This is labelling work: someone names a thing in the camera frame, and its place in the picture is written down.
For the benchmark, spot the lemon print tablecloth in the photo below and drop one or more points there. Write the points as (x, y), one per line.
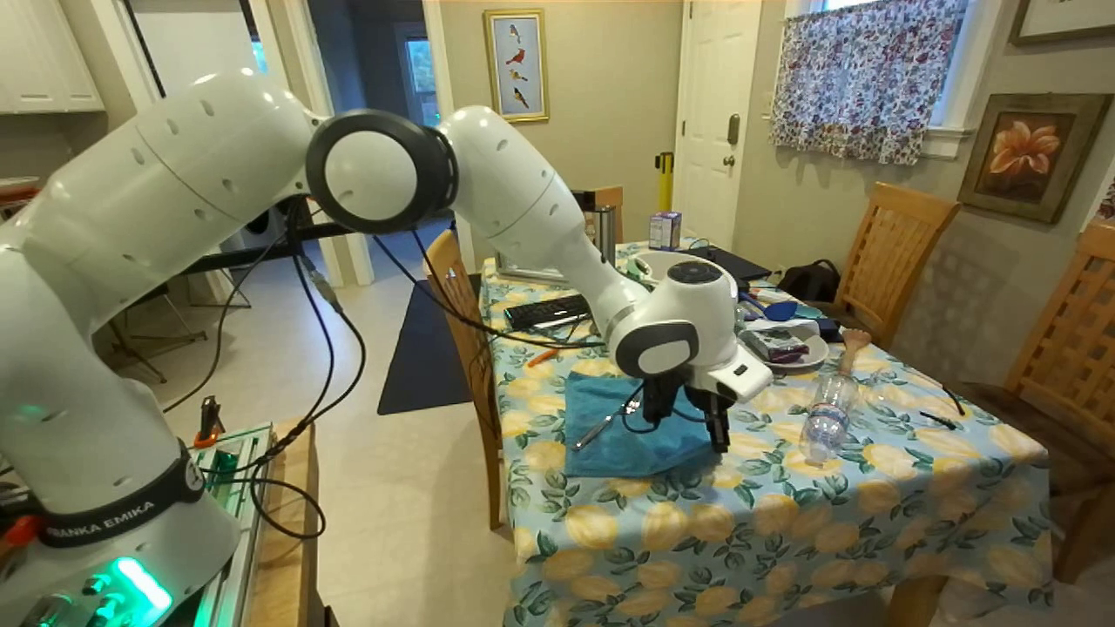
(929, 488)

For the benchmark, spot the wooden chair right side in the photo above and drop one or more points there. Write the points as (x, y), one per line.
(1061, 392)

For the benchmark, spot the flower framed picture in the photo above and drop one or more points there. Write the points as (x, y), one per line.
(1027, 154)

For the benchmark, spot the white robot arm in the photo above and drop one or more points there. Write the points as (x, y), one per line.
(125, 529)

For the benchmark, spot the clear plastic water bottle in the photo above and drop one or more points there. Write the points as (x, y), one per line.
(825, 424)

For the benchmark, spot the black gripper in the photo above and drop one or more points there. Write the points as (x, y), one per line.
(679, 401)

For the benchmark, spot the bird framed picture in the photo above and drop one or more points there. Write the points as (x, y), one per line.
(516, 64)

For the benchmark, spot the floral window curtain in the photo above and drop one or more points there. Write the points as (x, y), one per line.
(863, 83)

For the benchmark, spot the blue towel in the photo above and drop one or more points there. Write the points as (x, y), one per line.
(628, 446)

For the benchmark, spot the wooden chair near door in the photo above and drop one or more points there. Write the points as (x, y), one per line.
(454, 294)

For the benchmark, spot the wooden chair by window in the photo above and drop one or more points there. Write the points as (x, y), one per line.
(886, 256)

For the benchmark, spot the black bag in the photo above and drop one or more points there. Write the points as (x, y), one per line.
(813, 282)

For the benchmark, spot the white door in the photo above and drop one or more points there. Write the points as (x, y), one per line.
(714, 80)

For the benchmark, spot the black rectangular box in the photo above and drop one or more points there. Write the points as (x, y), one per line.
(545, 311)

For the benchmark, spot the white plate with items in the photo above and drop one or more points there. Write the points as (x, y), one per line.
(784, 340)

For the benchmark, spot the dark blue floor mat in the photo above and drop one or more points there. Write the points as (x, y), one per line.
(422, 366)

